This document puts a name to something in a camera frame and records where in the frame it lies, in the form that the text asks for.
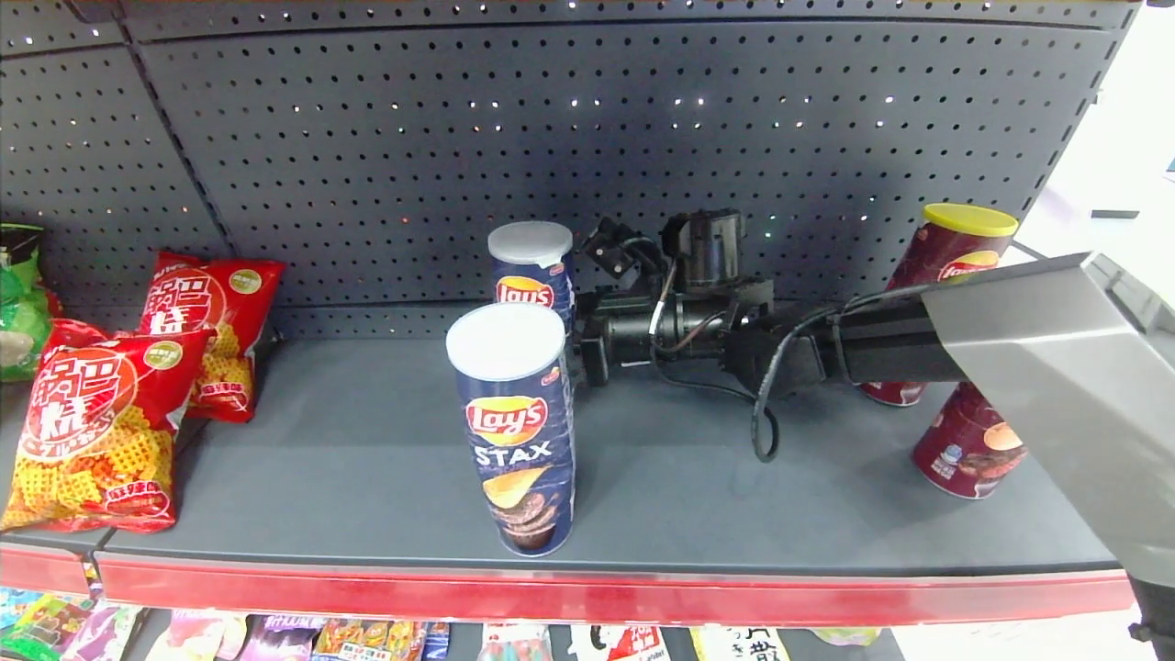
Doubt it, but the purple snack pack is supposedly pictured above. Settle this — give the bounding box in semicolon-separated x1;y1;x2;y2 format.
62;601;144;661
237;614;324;661

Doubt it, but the dark red chip can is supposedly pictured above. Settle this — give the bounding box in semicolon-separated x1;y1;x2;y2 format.
912;381;1029;500
857;203;1020;408

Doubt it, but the green snack bag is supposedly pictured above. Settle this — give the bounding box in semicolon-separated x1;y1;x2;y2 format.
0;223;58;384

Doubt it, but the blue chip can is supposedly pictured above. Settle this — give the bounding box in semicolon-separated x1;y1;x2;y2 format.
446;303;577;558
487;221;577;337

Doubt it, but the green snack pack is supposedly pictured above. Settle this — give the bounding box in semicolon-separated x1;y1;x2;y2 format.
0;588;95;661

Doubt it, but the grey shop shelf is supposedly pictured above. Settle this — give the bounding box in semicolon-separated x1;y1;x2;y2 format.
0;0;1144;661

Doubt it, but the orange snack pack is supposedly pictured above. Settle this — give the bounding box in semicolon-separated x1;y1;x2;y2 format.
312;617;429;661

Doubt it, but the red snack bag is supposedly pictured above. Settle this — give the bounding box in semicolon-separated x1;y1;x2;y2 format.
138;251;286;424
0;319;215;534

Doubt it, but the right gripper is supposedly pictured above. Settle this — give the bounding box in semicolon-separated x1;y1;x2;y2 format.
574;285;737;387

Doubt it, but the pink snack pack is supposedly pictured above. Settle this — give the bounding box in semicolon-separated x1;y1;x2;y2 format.
145;610;249;661

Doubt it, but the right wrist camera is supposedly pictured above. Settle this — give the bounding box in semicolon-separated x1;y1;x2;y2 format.
580;216;664;293

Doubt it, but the white and yellow snack pack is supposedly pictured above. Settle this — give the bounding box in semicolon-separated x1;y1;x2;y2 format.
688;626;792;661

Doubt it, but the black cable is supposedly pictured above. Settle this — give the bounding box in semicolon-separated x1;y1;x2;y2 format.
750;310;838;464

